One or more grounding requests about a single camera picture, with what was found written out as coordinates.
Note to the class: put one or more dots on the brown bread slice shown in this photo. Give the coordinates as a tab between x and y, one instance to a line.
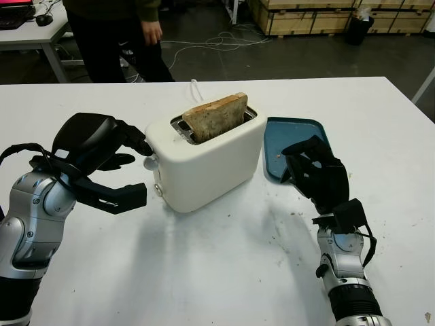
214	119

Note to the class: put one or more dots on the blue plastic tray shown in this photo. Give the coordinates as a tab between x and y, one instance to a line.
289	132

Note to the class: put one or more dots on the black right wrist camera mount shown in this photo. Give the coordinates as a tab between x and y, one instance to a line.
350	214

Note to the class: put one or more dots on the white office desk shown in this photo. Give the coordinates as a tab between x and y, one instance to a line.
30	35

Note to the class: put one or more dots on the black laptop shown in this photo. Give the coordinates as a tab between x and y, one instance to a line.
13	15

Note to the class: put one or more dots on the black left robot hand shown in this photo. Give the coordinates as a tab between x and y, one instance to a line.
85	139

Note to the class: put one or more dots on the wooden crate stack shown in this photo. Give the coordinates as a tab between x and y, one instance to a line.
299	20
401	17

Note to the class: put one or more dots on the black computer mouse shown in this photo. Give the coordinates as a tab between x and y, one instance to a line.
44	19

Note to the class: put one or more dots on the white metal rack frame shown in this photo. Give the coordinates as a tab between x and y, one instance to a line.
231	12

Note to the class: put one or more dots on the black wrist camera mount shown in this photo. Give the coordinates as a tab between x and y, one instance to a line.
350	214
119	198

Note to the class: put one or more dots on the person in olive top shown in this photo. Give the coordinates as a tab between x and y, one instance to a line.
102	44

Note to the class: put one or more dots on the black trash bin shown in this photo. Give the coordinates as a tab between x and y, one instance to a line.
358	32

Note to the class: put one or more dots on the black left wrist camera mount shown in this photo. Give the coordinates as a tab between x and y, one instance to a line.
119	198

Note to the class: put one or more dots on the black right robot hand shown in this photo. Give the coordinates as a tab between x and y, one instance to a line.
326	183

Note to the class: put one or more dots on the white two-slot toaster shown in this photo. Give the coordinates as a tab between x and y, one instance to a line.
204	173

